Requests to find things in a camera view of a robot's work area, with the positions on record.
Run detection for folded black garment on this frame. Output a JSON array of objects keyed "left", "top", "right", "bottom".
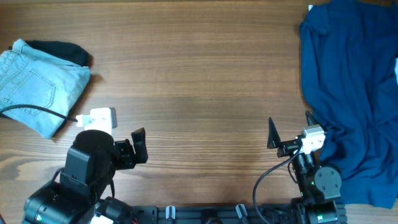
[{"left": 26, "top": 40, "right": 93, "bottom": 67}]

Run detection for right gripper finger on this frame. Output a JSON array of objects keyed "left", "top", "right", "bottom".
[
  {"left": 305, "top": 110, "right": 326, "bottom": 131},
  {"left": 267, "top": 117, "right": 281, "bottom": 149}
]

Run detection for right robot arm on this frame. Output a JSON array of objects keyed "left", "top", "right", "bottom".
[{"left": 267, "top": 111, "right": 348, "bottom": 224}]

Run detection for dark blue shirt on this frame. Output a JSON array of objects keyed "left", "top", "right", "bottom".
[{"left": 300, "top": 1, "right": 397, "bottom": 208}]

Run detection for light blue denim shorts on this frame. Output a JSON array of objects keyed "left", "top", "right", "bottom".
[{"left": 1, "top": 39, "right": 91, "bottom": 139}]

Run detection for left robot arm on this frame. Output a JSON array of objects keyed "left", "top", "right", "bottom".
[{"left": 23, "top": 128, "right": 148, "bottom": 223}]

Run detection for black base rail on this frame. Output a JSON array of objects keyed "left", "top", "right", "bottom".
[{"left": 124, "top": 203, "right": 348, "bottom": 224}]

